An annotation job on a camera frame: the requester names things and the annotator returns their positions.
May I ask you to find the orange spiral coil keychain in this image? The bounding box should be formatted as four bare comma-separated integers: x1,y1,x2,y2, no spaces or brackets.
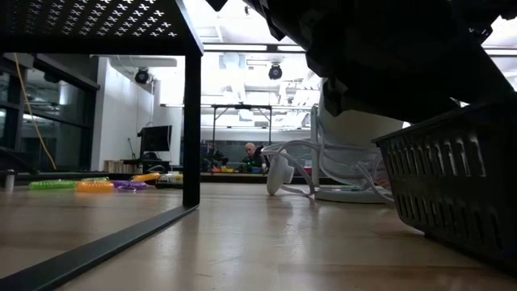
75,181,116,194
132,172,162,183

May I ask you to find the white desk lamp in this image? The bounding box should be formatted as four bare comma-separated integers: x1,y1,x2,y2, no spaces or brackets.
310,76,405,205

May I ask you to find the black desk monitor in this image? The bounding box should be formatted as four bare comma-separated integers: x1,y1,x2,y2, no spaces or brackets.
137,124,174,154

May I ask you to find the black mesh tray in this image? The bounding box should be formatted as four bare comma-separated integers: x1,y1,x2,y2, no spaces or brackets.
371,96,517,270

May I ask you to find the person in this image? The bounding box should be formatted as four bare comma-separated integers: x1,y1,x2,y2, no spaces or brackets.
241,141,271,174

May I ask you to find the black perforated metal riser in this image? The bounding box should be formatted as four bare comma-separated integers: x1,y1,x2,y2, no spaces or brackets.
0,0,205,291

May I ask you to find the wooden crate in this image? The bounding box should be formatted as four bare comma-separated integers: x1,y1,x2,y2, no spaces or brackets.
103,159,141,175

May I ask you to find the black distant table frame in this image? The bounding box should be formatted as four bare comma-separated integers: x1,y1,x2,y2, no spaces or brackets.
211,103,273,147

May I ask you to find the white power cable with plug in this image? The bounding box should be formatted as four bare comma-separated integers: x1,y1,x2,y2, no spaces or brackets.
260,139,395,203

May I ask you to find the black aluminium rig frame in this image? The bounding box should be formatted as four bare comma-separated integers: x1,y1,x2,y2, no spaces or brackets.
0,171,336,186

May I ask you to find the purple spiral coil keychain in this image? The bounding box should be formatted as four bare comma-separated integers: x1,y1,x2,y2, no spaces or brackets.
111,179,149,192

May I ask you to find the black window frame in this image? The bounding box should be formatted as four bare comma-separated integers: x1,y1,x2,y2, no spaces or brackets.
0,52,101,173

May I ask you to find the yellow extension cable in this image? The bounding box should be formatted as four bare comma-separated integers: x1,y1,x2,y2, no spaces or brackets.
13,52,58,171

